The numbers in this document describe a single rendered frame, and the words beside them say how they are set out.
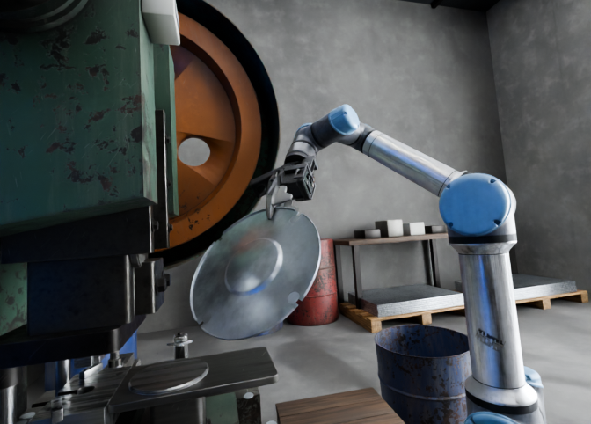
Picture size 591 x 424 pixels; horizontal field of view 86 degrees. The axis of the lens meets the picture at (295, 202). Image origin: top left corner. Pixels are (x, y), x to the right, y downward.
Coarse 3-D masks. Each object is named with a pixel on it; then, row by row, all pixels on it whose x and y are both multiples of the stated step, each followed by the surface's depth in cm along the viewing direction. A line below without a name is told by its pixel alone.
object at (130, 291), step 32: (128, 256) 47; (32, 288) 44; (64, 288) 45; (96, 288) 46; (128, 288) 47; (160, 288) 51; (32, 320) 43; (64, 320) 44; (96, 320) 45; (128, 320) 46
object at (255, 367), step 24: (192, 360) 58; (216, 360) 59; (240, 360) 58; (264, 360) 58; (120, 384) 51; (144, 384) 50; (168, 384) 49; (192, 384) 50; (216, 384) 49; (240, 384) 50; (264, 384) 50; (120, 408) 45; (168, 408) 49; (192, 408) 49
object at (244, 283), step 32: (256, 224) 71; (288, 224) 66; (224, 256) 68; (256, 256) 63; (288, 256) 60; (320, 256) 57; (192, 288) 66; (224, 288) 62; (256, 288) 58; (288, 288) 56; (224, 320) 57; (256, 320) 54
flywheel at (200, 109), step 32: (192, 32) 94; (192, 64) 96; (224, 64) 95; (192, 96) 95; (224, 96) 98; (192, 128) 94; (224, 128) 97; (256, 128) 95; (224, 160) 96; (256, 160) 94; (192, 192) 92; (224, 192) 91; (192, 224) 88
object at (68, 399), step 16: (128, 368) 58; (80, 384) 52; (96, 384) 52; (112, 384) 52; (64, 400) 47; (80, 400) 47; (96, 400) 47; (48, 416) 43; (64, 416) 43; (80, 416) 44; (96, 416) 44; (112, 416) 47
